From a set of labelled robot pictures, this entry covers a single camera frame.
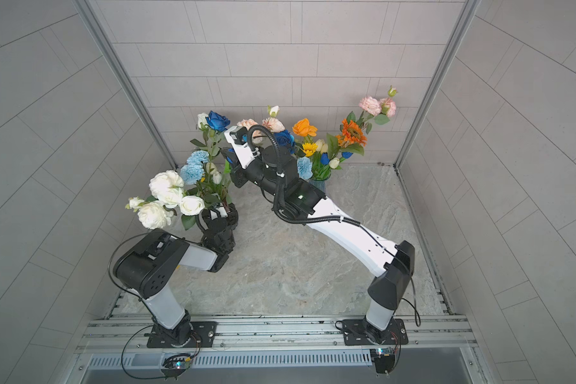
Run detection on white rose bouquet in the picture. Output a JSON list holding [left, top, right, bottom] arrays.
[[125, 171, 206, 230]]

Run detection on dark blue rose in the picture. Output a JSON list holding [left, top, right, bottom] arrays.
[[206, 110, 230, 160]]

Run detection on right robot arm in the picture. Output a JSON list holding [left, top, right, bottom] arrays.
[[221, 144, 415, 345]]

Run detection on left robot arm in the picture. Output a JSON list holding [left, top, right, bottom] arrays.
[[108, 203, 238, 348]]

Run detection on white rose left vase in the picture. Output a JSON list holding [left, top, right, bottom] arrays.
[[205, 163, 223, 185]]

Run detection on dark blue rose right vase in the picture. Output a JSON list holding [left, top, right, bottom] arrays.
[[274, 130, 295, 154]]

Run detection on light blue carnation right vase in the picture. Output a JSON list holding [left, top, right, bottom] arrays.
[[297, 157, 313, 180]]

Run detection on blue purple glass vase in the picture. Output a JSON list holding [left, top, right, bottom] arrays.
[[308, 179, 326, 194]]

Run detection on white tulip right vase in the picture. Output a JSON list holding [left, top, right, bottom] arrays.
[[329, 158, 341, 169]]

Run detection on pink rose spray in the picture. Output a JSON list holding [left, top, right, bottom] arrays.
[[237, 106, 286, 144]]

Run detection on light blue carnation stem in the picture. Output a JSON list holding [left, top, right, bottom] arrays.
[[180, 150, 211, 197]]

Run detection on yellow sunflower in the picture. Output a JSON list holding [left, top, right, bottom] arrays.
[[302, 142, 318, 158]]

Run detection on orange rose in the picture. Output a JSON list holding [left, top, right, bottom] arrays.
[[292, 118, 318, 138]]

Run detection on white rose bud stem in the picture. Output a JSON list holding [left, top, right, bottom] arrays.
[[197, 113, 209, 146]]

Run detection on orange gerbera flower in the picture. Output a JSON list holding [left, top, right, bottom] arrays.
[[336, 118, 367, 148]]

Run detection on pink roses stem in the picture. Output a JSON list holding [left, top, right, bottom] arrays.
[[357, 86, 398, 127]]

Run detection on left circuit board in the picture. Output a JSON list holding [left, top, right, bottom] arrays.
[[161, 353, 194, 379]]

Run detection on circuit board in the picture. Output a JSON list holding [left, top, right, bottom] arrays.
[[370, 348, 397, 375], [161, 353, 194, 379]]

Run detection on right circuit board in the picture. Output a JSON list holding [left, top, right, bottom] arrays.
[[370, 348, 397, 375]]

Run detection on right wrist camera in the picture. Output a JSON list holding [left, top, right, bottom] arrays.
[[224, 126, 259, 169]]

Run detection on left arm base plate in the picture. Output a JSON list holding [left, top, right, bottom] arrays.
[[145, 322, 218, 348]]

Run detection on aluminium rail frame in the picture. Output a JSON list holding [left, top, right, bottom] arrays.
[[58, 315, 493, 383]]

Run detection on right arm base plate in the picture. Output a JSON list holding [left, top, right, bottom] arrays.
[[334, 318, 409, 346]]

